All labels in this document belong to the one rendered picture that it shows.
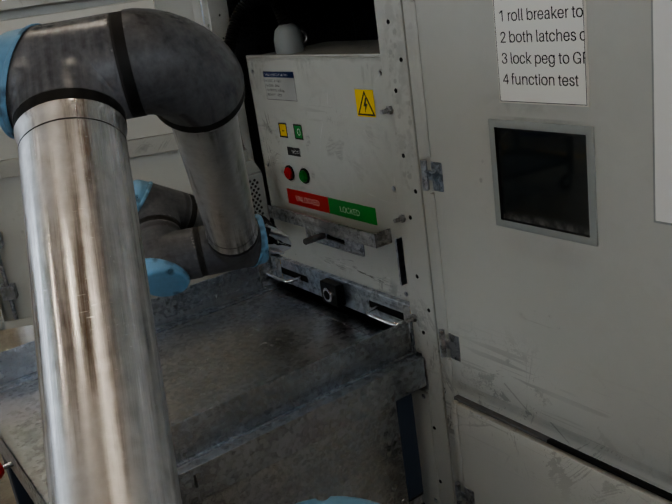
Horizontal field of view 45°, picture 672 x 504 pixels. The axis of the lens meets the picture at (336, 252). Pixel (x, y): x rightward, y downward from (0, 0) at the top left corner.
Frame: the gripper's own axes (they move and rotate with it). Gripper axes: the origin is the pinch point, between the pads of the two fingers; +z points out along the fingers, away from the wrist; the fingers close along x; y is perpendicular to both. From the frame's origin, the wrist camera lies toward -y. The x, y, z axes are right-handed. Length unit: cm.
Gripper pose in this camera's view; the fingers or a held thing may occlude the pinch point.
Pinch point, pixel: (283, 243)
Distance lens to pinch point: 170.6
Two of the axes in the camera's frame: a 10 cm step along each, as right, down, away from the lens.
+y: 5.8, 1.8, -7.9
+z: 7.6, 2.2, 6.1
